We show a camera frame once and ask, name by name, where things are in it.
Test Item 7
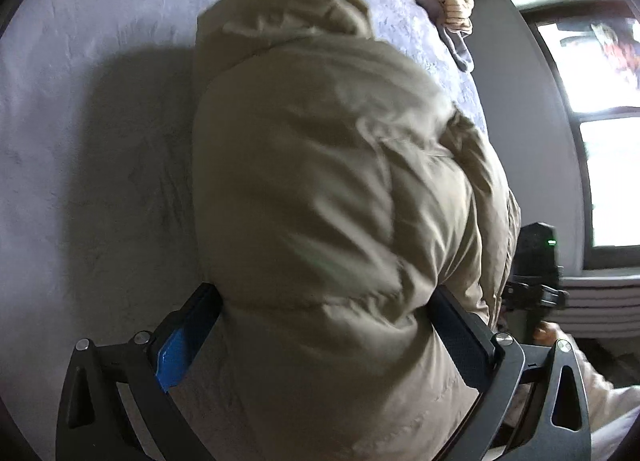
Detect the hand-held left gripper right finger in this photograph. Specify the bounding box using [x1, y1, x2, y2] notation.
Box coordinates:
[429, 286, 593, 461]

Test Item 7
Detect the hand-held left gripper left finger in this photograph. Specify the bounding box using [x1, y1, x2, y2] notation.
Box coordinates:
[55, 282, 223, 461]

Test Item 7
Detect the beige puffer jacket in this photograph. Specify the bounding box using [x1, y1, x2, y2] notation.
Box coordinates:
[170, 0, 522, 461]

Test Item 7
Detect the person's right forearm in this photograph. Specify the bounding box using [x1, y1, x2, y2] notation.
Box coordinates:
[565, 343, 640, 461]

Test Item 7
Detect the person's right hand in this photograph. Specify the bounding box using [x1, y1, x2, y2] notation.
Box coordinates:
[532, 321, 562, 345]

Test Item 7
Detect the grey ribbed radiator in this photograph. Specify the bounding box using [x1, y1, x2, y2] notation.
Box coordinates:
[555, 275, 640, 339]

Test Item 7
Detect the window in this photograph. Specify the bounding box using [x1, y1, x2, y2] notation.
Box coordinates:
[515, 0, 640, 272]

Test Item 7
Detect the lavender bed sheet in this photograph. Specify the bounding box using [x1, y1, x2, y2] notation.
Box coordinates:
[0, 0, 490, 461]

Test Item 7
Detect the small grey garment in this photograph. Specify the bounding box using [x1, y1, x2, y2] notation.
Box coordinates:
[417, 0, 475, 73]

